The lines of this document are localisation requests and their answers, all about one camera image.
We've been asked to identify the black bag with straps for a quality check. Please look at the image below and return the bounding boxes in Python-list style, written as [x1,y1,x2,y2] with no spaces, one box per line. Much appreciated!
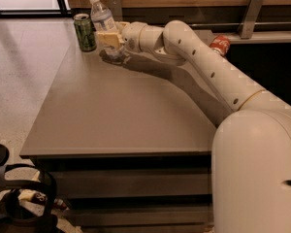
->
[0,144,62,233]

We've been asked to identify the upper grey drawer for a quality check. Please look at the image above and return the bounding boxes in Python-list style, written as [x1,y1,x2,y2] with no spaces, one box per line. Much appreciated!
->
[52,169,211,199]

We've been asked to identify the grey drawer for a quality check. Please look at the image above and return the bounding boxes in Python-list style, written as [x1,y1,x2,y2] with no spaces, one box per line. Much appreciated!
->
[64,206,213,227]
[52,169,211,199]

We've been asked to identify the left metal bracket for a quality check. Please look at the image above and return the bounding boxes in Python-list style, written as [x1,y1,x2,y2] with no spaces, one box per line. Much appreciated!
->
[108,0,123,21]

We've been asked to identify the grey drawer cabinet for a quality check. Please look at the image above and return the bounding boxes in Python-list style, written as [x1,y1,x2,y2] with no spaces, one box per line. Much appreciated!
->
[19,29,227,233]

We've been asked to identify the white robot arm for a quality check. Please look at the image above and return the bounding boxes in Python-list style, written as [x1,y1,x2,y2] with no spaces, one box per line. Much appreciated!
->
[98,20,291,233]

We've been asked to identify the lower grey drawer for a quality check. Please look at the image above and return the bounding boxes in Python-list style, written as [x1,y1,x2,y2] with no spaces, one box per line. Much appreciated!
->
[64,206,213,227]

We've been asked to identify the clear plastic water bottle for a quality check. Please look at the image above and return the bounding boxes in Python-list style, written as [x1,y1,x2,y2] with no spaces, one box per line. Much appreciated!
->
[88,0,124,58]

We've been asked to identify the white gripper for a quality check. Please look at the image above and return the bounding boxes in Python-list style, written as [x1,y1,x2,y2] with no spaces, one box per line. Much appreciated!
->
[97,21,146,52]

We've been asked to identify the red Coca-Cola can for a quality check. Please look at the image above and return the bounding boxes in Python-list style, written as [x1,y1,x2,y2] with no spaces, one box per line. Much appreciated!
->
[210,35,231,56]

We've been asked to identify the right metal bracket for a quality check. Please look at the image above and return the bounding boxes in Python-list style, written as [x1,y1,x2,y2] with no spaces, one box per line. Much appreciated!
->
[238,0,264,39]

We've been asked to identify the small items under cabinet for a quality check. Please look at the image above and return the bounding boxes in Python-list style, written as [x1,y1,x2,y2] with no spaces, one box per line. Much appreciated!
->
[18,189,67,211]

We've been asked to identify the metal bracket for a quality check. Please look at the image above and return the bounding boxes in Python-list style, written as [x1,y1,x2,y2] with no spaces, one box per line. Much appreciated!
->
[238,0,264,39]
[108,0,123,21]

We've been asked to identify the green soda can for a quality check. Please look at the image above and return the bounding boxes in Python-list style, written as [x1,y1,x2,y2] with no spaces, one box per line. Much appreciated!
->
[74,14,97,51]

